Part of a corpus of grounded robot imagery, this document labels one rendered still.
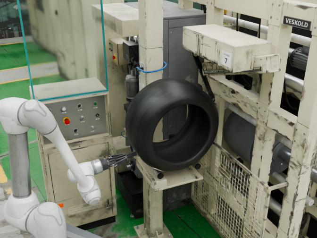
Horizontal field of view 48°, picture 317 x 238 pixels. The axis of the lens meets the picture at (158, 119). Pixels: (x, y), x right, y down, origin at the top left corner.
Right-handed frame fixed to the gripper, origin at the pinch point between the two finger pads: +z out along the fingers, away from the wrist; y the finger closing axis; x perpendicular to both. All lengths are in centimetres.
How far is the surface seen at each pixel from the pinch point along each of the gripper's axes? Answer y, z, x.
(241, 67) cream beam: -35, 61, -54
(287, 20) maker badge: -37, 89, -74
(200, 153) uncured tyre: -13.0, 43.0, 8.3
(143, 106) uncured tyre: -3.4, 12.0, -32.5
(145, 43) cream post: 27, 30, -61
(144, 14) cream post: 27, 32, -79
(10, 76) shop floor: 546, -73, 93
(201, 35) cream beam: 0, 57, -66
